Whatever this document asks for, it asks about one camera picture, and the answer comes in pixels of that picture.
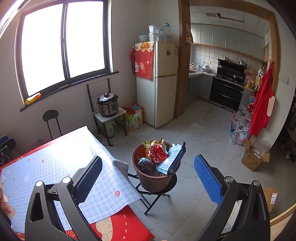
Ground blue and white carton box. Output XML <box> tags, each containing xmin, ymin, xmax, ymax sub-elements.
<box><xmin>156</xmin><ymin>142</ymin><xmax>186</xmax><ymax>175</ymax></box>

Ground red snack bag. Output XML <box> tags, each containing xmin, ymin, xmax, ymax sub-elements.
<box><xmin>147</xmin><ymin>144</ymin><xmax>168</xmax><ymax>165</ymax></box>

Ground brown gold snack bag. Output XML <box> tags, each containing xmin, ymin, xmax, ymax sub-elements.
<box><xmin>143</xmin><ymin>138</ymin><xmax>167</xmax><ymax>157</ymax></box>

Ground brown plastic trash bucket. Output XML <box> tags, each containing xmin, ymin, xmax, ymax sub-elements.
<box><xmin>132</xmin><ymin>143</ymin><xmax>181</xmax><ymax>193</ymax></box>

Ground black kitchen stove unit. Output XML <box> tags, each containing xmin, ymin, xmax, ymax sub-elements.
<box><xmin>209</xmin><ymin>59</ymin><xmax>246</xmax><ymax>111</ymax></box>

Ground blue plaid tablecloth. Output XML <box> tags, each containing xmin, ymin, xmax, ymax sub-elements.
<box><xmin>1</xmin><ymin>127</ymin><xmax>140</xmax><ymax>233</ymax></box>

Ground open cardboard box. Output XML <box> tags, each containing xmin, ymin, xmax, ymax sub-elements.
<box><xmin>241</xmin><ymin>140</ymin><xmax>270</xmax><ymax>172</ymax></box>

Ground yellow orange item on sill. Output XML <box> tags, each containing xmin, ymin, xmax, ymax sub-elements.
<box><xmin>25</xmin><ymin>92</ymin><xmax>42</xmax><ymax>105</ymax></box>

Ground black round stool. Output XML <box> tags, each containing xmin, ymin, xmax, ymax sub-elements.
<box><xmin>42</xmin><ymin>109</ymin><xmax>63</xmax><ymax>141</ymax></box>

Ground black folding stool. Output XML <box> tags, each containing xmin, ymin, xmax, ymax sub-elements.
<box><xmin>128</xmin><ymin>173</ymin><xmax>177</xmax><ymax>215</ymax></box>

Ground plastic bags on floor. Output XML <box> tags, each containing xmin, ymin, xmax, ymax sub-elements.
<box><xmin>230</xmin><ymin>104</ymin><xmax>252</xmax><ymax>146</ymax></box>

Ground green thermos kettle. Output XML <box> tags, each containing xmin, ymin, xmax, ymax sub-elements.
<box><xmin>104</xmin><ymin>120</ymin><xmax>116</xmax><ymax>138</ymax></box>

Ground small white side table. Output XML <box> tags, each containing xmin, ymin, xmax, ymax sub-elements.
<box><xmin>86</xmin><ymin>78</ymin><xmax>127</xmax><ymax>147</ymax></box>

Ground electric pressure cooker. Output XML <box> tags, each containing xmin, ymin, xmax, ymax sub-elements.
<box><xmin>96</xmin><ymin>92</ymin><xmax>119</xmax><ymax>117</ymax></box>

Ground green shopping bag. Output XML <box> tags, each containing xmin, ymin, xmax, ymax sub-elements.
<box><xmin>115</xmin><ymin>102</ymin><xmax>143</xmax><ymax>131</ymax></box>

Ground red hanging garment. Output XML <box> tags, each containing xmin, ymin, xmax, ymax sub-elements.
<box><xmin>248</xmin><ymin>60</ymin><xmax>275</xmax><ymax>136</ymax></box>

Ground cream two-door refrigerator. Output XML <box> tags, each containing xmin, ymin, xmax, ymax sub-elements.
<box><xmin>137</xmin><ymin>41</ymin><xmax>178</xmax><ymax>128</ymax></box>

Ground dark framed window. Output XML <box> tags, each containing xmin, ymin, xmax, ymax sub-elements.
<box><xmin>16</xmin><ymin>1</ymin><xmax>113</xmax><ymax>106</ymax></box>

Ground red cloth fridge cover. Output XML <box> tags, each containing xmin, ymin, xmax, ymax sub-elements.
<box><xmin>129</xmin><ymin>41</ymin><xmax>155</xmax><ymax>80</ymax></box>

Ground white containers on fridge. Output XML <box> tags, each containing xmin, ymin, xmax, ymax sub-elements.
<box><xmin>138</xmin><ymin>22</ymin><xmax>176</xmax><ymax>43</ymax></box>

